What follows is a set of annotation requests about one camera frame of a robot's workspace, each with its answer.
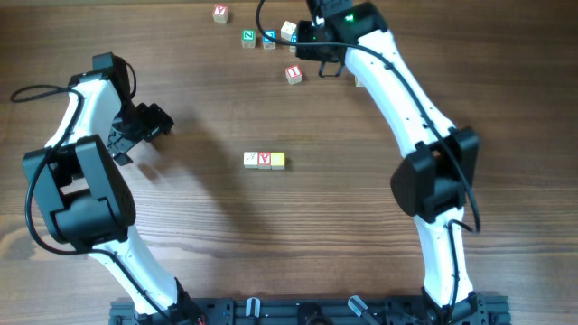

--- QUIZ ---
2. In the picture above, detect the yellow block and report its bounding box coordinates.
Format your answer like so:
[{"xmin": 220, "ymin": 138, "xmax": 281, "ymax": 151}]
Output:
[{"xmin": 270, "ymin": 152, "xmax": 285, "ymax": 170}]

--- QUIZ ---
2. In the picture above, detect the natural picture block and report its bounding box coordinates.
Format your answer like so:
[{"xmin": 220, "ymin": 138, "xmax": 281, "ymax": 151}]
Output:
[{"xmin": 243, "ymin": 152, "xmax": 258, "ymax": 169}]

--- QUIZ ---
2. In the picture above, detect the red letter I block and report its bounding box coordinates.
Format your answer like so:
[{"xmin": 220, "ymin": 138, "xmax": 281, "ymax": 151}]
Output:
[{"xmin": 285, "ymin": 65, "xmax": 303, "ymax": 85}]

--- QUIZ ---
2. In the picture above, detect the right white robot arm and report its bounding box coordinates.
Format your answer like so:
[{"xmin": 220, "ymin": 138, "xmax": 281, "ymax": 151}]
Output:
[{"xmin": 296, "ymin": 1, "xmax": 480, "ymax": 324}]

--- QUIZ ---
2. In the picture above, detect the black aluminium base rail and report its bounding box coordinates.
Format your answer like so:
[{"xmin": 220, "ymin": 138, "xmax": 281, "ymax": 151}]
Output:
[{"xmin": 108, "ymin": 295, "xmax": 512, "ymax": 325}]

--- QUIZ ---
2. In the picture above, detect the red letter Y block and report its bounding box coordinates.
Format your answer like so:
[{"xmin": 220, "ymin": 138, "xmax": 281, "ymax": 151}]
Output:
[{"xmin": 212, "ymin": 4, "xmax": 229, "ymax": 24}]

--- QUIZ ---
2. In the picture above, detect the natural block number four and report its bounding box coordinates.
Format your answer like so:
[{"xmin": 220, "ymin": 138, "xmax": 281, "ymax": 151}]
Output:
[{"xmin": 355, "ymin": 77, "xmax": 364, "ymax": 88}]

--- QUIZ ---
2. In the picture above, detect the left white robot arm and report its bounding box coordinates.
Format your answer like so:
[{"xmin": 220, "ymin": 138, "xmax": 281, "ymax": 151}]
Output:
[{"xmin": 23, "ymin": 52, "xmax": 207, "ymax": 324}]

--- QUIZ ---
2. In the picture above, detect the natural wooden block top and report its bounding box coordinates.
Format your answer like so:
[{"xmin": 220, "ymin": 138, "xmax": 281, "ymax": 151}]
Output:
[{"xmin": 280, "ymin": 21, "xmax": 297, "ymax": 41}]

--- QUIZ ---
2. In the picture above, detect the red letter V block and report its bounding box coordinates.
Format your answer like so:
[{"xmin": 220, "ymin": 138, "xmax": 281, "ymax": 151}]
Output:
[{"xmin": 257, "ymin": 152, "xmax": 272, "ymax": 169}]

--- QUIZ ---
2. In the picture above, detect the blue picture block left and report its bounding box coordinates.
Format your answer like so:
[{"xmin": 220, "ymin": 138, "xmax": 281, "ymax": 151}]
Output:
[{"xmin": 262, "ymin": 30, "xmax": 276, "ymax": 50}]

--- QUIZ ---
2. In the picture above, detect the green letter N block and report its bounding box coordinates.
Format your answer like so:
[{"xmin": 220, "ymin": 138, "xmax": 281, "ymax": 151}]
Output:
[{"xmin": 241, "ymin": 29, "xmax": 256, "ymax": 49}]

